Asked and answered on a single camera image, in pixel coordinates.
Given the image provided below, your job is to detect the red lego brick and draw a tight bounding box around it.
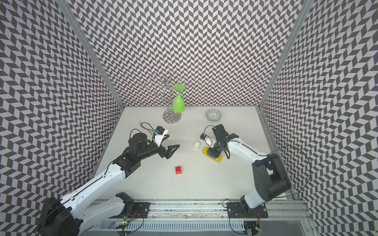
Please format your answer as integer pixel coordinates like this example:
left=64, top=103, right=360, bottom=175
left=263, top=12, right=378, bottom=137
left=175, top=166, right=182, bottom=175

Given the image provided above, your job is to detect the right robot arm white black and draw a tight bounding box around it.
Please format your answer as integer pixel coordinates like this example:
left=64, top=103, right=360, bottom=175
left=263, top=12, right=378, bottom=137
left=207, top=124, right=292, bottom=210

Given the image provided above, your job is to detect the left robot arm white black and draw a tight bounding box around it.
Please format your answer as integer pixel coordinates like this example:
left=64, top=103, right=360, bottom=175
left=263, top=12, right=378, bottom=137
left=35, top=133, right=179, bottom=236

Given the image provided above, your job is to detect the patterned ceramic bowl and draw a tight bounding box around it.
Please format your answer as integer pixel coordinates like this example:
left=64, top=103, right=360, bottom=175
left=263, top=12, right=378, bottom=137
left=205, top=109, right=222, bottom=123

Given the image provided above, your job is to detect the green plastic wine glass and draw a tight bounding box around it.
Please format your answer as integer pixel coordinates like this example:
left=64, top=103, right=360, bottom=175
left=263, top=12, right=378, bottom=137
left=172, top=84, right=186, bottom=113

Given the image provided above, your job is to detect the chrome glass holder stand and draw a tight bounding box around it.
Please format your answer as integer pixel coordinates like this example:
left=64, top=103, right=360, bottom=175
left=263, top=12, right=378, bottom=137
left=146, top=72, right=182, bottom=124

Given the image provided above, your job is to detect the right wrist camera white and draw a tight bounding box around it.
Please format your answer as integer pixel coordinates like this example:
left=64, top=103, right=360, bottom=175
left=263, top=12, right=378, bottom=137
left=200, top=133, right=213, bottom=147

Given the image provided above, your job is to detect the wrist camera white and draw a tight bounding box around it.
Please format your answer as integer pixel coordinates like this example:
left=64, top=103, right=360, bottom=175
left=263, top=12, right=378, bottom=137
left=200, top=133, right=213, bottom=147
left=153, top=126, right=168, bottom=147

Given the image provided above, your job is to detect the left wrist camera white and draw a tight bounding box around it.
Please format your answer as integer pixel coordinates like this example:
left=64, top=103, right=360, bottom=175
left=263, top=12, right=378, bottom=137
left=153, top=126, right=168, bottom=147

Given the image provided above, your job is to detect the aluminium front rail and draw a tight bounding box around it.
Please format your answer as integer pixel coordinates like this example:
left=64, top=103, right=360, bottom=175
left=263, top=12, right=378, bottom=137
left=88, top=199, right=314, bottom=222

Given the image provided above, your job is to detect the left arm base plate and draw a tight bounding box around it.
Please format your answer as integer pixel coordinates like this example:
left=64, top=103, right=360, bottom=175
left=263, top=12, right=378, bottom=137
left=117, top=202, right=151, bottom=219

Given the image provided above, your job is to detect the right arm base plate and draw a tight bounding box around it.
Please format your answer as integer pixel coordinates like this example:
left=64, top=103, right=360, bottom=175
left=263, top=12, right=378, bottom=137
left=225, top=202, right=268, bottom=219

